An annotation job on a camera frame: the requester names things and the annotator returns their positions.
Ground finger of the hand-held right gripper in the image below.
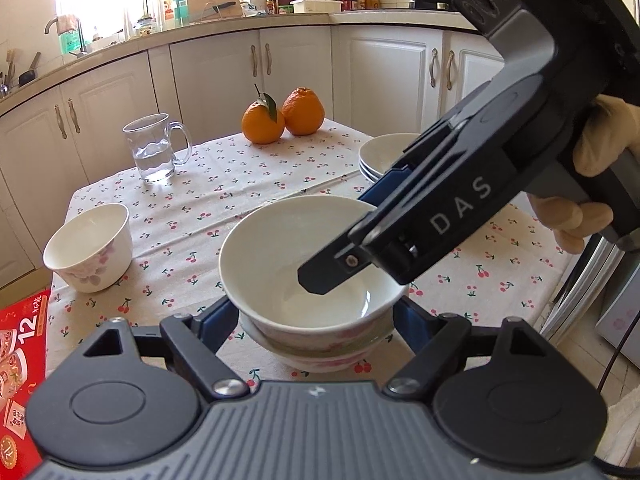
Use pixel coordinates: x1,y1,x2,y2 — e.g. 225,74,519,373
359,109,482,209
297,235,383,297

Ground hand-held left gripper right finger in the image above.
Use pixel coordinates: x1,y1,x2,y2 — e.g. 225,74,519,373
384,297,543,397

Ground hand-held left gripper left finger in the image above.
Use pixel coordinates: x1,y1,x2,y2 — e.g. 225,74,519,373
80,296,250,397

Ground white floral bowl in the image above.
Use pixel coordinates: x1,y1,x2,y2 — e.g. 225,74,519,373
218,196,408,346
240,317,397,375
42,203,133,294

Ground person's right hand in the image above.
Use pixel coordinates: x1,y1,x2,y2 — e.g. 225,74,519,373
529,94,640,256

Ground bumpy orange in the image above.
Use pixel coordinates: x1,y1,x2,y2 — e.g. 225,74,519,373
281,87,326,136

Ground cherry print tablecloth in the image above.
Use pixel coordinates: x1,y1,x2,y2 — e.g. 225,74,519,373
45,117,577,387

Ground orange with leaf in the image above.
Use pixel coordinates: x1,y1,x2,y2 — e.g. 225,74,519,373
241,84,286,145

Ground glass mug with water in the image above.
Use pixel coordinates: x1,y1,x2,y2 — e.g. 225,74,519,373
122,113,194,185

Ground white plastic tray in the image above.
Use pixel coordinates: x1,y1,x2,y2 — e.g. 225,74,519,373
291,0,344,14

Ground red printed box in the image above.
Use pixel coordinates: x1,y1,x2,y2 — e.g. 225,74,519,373
0,287,54,480

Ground white appliance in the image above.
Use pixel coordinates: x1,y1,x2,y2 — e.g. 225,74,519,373
540,234,640,362

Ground white fluffy garment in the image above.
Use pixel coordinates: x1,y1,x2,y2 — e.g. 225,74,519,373
606,394,640,467

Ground kitchen countertop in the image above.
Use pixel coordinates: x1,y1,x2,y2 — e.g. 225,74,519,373
0,7,482,113

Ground glass jar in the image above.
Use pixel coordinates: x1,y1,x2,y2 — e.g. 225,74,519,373
132,16,159,39

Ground metal faucet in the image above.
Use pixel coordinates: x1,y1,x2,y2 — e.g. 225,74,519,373
44,16,90,57

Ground utensil holder with utensils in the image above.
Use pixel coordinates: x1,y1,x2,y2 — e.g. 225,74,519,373
0,49,42,98

